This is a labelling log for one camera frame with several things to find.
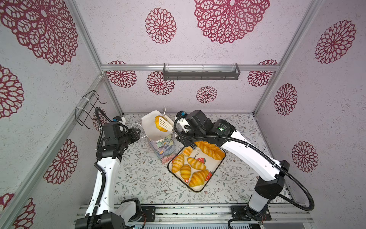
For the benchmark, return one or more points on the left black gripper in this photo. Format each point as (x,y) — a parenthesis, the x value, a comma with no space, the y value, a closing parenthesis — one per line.
(132,132)

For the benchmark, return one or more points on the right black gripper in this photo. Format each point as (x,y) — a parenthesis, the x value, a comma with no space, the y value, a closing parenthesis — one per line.
(185,141)

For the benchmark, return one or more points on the white plastic steel tongs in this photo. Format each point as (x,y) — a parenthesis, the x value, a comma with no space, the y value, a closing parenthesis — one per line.
(170,122)

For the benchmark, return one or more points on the white floral paper bag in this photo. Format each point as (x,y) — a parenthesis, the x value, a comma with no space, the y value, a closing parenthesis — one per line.
(162,143)

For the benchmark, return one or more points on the striped fake roll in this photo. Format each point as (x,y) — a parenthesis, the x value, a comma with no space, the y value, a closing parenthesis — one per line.
(196,164)

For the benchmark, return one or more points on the round fake bun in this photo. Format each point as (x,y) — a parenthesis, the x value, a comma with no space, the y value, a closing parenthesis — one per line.
(161,123)

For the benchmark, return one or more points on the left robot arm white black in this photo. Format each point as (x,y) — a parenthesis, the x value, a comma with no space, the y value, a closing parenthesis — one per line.
(101,213)

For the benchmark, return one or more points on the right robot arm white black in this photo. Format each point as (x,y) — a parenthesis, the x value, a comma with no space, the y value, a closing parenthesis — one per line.
(271,172)

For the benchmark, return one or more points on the long twisted fake bread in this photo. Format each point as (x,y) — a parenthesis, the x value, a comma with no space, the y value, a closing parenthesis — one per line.
(211,150)

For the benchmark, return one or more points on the fake croissant top left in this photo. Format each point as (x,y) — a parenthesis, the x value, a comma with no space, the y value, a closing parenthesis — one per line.
(187,151)

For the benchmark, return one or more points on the small striped fake bun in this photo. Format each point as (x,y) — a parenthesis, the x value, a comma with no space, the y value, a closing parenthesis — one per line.
(185,172)

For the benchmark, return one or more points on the large fake croissant bottom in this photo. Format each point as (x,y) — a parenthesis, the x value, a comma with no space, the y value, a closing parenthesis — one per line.
(198,178)

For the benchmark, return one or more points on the white strawberry tray black rim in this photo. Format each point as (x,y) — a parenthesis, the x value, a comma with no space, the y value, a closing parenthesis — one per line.
(211,164)

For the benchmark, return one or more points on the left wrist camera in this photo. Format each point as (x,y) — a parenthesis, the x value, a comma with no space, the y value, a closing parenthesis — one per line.
(119,119)

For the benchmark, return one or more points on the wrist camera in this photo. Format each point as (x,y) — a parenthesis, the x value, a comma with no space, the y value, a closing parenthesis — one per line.
(181,113)
(119,119)

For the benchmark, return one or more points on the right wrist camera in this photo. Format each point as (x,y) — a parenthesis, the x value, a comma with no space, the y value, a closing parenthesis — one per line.
(181,113)

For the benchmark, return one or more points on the black wire wall rack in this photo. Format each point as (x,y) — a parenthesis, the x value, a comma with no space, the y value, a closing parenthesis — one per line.
(84,112)

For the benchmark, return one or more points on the black wall shelf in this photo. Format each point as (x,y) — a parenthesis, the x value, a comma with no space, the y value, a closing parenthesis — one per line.
(202,75)

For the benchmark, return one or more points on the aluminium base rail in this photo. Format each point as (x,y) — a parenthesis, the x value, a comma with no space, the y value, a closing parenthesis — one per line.
(217,216)

